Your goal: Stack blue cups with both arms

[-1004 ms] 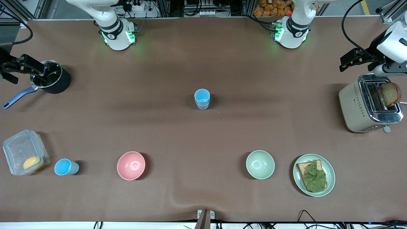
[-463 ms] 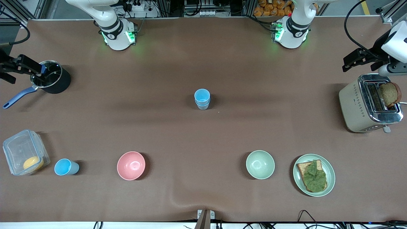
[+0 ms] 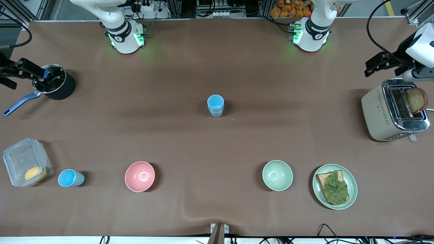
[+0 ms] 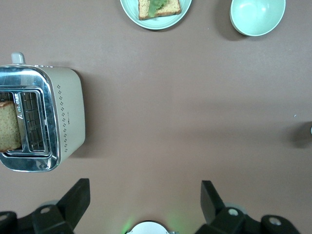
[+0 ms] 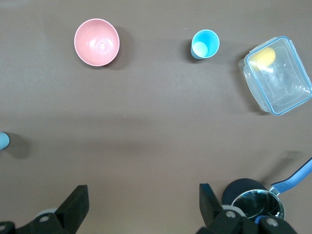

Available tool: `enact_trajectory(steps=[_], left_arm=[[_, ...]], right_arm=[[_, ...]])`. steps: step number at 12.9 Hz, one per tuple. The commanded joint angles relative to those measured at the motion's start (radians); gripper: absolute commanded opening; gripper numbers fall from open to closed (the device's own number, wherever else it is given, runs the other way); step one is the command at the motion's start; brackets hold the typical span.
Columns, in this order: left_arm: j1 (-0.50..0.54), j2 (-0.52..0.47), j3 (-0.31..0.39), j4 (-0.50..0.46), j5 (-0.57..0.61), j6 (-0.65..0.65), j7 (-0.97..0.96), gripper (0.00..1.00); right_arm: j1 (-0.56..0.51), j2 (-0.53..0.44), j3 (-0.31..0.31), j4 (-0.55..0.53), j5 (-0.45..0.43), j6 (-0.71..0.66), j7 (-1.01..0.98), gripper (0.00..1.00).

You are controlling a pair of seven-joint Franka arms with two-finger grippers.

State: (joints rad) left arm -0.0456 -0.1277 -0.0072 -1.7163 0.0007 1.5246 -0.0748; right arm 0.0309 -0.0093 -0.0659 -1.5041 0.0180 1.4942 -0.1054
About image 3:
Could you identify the aluminium frame profile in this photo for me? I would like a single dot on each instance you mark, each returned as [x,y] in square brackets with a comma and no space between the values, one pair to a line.
[418,12]
[39,10]

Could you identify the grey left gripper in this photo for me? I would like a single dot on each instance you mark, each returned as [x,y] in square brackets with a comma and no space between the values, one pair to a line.
[401,51]

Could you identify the green lettuce leaf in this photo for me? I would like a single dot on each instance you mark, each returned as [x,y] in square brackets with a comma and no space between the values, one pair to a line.
[336,189]

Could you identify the orange snack bag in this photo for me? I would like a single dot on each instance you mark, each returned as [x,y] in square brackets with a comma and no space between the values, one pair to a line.
[288,8]

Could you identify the pale green bowl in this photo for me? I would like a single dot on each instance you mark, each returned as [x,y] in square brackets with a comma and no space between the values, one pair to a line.
[277,175]

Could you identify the pale green plate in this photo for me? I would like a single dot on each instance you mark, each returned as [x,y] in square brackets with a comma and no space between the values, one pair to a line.
[352,184]

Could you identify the white connector row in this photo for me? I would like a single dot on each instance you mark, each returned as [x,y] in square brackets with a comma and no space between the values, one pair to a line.
[223,14]

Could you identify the beige chrome toaster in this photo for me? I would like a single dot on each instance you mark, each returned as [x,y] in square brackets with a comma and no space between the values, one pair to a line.
[379,115]

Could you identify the glass pot lid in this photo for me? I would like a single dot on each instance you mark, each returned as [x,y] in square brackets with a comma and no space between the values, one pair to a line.
[56,81]

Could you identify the toast slice under lettuce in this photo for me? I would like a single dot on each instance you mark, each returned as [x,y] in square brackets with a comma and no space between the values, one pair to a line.
[322,179]

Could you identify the pink bowl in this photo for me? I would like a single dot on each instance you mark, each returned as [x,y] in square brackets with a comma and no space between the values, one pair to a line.
[139,177]

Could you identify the blue cup with white wad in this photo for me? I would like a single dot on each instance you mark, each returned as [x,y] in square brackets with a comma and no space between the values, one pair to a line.
[216,114]

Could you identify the brown bread slice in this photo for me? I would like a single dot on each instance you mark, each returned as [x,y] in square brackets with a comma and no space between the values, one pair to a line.
[416,100]

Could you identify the yellow round food piece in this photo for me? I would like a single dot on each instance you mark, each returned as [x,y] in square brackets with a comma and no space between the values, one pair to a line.
[34,174]

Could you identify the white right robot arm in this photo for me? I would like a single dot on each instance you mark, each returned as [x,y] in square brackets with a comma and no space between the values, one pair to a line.
[123,40]

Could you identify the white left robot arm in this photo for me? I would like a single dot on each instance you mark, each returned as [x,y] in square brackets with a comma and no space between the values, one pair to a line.
[313,37]

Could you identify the metal table edge bracket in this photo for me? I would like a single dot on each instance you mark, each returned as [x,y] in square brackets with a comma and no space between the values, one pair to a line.
[219,232]

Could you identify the white power strip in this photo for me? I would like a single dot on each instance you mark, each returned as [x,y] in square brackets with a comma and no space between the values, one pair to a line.
[147,6]

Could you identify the clear plastic food container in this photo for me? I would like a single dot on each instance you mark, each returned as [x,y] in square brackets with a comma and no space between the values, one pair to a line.
[20,157]

